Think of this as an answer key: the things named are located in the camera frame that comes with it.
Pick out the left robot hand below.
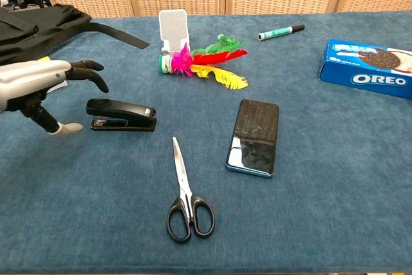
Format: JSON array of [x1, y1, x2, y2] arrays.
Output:
[[0, 59, 109, 136]]

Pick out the black stapler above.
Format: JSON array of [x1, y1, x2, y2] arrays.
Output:
[[86, 98, 158, 133]]

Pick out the yellow white booklet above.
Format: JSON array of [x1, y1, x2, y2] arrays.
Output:
[[37, 56, 69, 94]]

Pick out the black bag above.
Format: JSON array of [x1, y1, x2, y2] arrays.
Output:
[[0, 3, 150, 66]]

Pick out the white phone stand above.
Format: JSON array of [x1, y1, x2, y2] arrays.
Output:
[[158, 8, 191, 55]]

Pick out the colourful feather shuttlecock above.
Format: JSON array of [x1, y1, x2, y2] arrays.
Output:
[[158, 33, 249, 90]]

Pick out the black smartphone blue case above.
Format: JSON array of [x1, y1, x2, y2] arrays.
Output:
[[225, 99, 280, 178]]

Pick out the green marker pen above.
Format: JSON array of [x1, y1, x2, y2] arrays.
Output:
[[257, 24, 306, 42]]

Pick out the blue table cloth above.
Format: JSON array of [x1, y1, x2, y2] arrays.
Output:
[[0, 10, 412, 274]]

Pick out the blue Oreo cookie box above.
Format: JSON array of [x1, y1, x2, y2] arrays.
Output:
[[318, 38, 412, 100]]

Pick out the black handled scissors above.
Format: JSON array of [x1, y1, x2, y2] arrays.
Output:
[[165, 137, 216, 244]]

